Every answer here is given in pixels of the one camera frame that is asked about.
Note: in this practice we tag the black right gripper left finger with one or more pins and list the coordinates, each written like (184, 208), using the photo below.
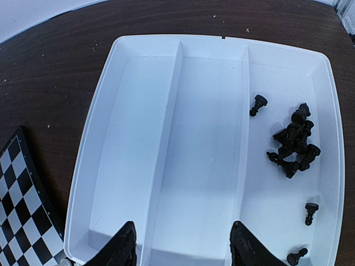
(120, 250)

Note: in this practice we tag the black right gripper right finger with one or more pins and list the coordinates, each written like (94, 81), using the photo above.
(247, 250)

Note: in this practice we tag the black white chessboard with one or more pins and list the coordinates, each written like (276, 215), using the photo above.
(31, 232)

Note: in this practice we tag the white plastic divided tray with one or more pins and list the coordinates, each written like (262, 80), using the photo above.
(169, 144)

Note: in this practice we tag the white chess piece row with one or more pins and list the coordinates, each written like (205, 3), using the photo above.
(65, 262)

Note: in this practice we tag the pile of black chess pieces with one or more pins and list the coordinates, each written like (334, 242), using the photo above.
(293, 139)

